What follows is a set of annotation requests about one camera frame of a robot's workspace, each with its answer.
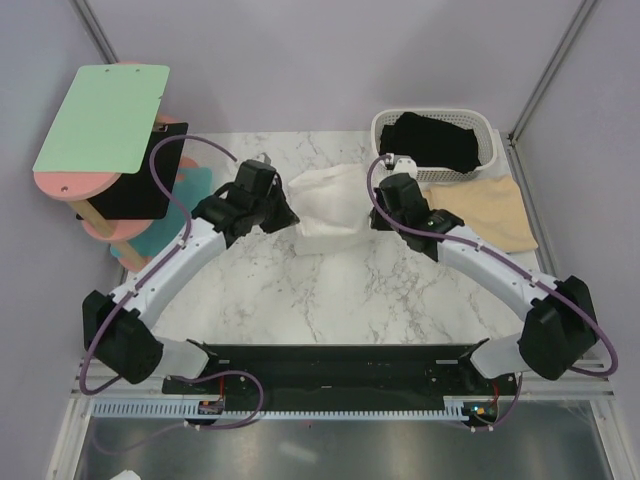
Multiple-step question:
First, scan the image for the right aluminium corner post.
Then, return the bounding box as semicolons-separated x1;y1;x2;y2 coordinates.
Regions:
507;0;601;146

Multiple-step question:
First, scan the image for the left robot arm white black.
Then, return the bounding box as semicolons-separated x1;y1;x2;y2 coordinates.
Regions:
82;160;299;393

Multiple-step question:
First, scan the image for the left aluminium corner post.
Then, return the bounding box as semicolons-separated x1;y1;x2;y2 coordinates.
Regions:
69;0;119;64

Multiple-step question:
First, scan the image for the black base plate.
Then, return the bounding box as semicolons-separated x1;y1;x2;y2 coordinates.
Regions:
162;345;516;413

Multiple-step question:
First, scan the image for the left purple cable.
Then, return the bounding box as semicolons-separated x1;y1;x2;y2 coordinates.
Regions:
79;135;265;455

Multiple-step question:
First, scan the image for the black t shirt in basket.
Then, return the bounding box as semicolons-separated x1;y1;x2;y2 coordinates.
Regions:
378;112;481;174

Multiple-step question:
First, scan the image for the aluminium frame rail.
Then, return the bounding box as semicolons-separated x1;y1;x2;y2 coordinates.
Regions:
70;360;615;401

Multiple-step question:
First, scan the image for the aluminium corner post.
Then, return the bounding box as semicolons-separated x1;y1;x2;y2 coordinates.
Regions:
69;0;119;64
507;0;601;146

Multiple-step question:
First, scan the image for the green board on shelf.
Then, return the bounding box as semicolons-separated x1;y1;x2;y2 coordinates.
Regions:
33;64;170;174

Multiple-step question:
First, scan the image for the black board on shelf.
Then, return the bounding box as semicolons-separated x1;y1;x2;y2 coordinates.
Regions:
88;122;189;220

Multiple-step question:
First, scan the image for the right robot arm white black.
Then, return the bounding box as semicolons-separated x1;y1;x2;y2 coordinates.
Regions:
368;173;599;394

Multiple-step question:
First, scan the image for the purple cable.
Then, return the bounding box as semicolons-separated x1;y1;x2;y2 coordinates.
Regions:
366;152;620;434
79;135;265;455

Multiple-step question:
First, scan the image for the white paper scrap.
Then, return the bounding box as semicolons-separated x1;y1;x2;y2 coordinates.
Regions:
110;470;141;480

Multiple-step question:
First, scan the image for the teal board on shelf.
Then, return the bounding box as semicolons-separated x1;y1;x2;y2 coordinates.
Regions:
113;167;213;257

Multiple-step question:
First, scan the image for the white perforated plastic basket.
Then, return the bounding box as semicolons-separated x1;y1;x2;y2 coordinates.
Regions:
370;108;498;183

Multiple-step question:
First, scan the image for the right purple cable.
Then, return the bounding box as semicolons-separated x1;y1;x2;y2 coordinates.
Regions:
366;152;620;434

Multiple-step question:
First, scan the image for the beige t shirt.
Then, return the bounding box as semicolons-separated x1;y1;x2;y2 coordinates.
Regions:
422;175;538;253

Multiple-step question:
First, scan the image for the white slotted cable duct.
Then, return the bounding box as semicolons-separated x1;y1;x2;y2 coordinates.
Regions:
92;397;474;420

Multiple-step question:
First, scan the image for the white printed t shirt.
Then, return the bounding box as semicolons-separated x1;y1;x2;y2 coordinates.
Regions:
288;164;375;255

